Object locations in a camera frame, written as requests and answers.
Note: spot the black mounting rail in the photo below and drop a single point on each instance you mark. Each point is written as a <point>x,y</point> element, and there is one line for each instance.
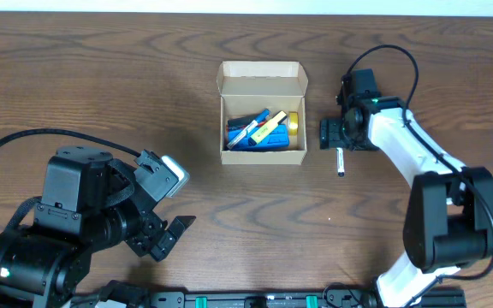
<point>121,294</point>

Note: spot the cardboard box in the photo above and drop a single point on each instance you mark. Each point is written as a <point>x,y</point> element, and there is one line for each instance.
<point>247,88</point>

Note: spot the yellow highlighter pen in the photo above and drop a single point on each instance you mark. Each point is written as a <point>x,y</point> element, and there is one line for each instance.
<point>264,131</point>

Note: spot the blue whiteboard marker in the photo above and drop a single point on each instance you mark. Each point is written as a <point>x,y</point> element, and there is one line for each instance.
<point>248,128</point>

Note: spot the red black stapler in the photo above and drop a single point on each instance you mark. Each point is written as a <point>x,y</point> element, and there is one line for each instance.
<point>239,122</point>

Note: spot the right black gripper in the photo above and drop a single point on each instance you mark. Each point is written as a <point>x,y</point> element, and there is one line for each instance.
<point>329,134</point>

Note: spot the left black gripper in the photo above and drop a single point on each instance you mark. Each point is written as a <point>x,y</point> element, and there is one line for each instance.
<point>150,224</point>

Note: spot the black whiteboard marker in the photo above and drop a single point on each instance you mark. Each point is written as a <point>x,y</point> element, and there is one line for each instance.
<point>340,165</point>

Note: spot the yellow clear tape roll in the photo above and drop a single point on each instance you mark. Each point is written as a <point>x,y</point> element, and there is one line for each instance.
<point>293,123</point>

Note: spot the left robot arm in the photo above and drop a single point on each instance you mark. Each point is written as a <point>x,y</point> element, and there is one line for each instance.
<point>91,201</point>

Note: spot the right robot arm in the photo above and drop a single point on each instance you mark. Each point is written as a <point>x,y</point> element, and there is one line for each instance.
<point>449,220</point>

